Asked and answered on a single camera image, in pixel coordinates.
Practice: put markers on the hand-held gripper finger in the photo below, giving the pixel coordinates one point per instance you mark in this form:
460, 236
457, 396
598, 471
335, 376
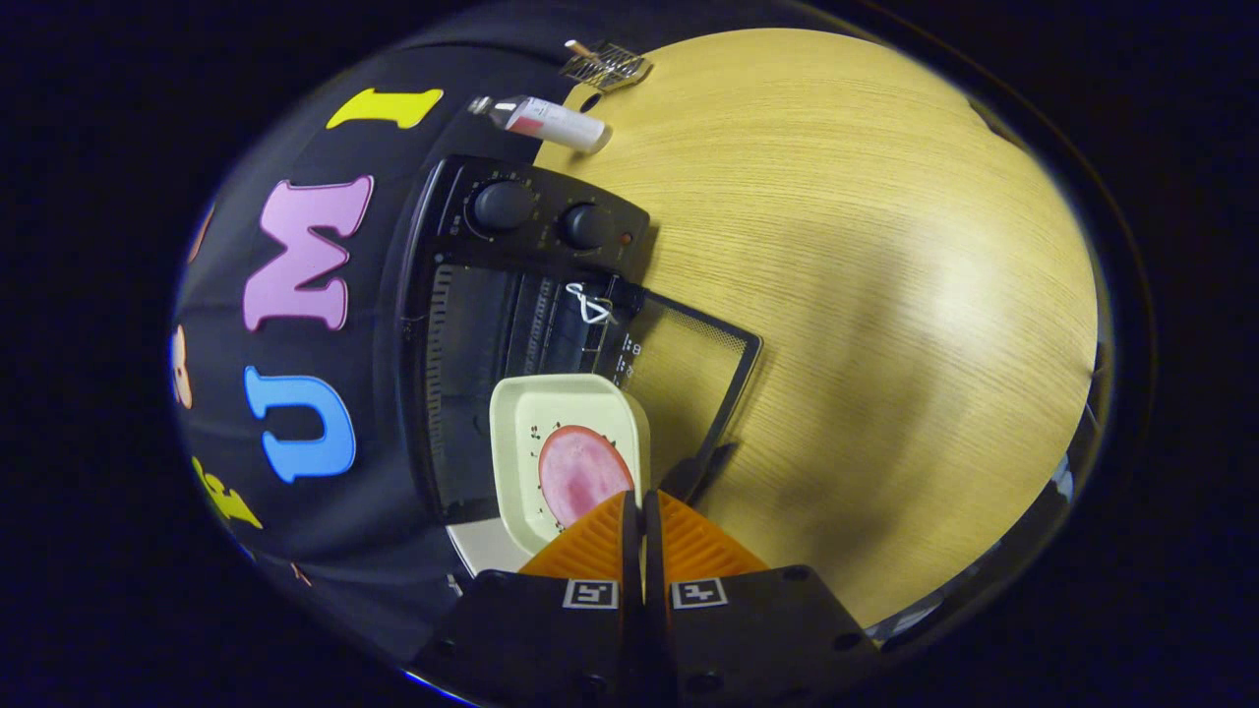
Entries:
631, 560
653, 560

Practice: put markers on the pink ham slice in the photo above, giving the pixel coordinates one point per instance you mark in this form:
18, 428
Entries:
580, 472

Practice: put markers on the cream square tray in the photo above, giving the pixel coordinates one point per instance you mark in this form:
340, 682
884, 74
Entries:
551, 403

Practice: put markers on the black toaster oven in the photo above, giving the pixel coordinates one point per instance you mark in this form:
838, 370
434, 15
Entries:
541, 211

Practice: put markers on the black backdrop cloth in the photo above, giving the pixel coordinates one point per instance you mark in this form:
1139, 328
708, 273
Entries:
374, 536

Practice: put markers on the small clear bottle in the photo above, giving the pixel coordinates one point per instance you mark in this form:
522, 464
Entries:
556, 123

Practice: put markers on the wooden stick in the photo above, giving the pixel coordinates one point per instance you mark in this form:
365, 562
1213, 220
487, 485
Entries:
578, 47

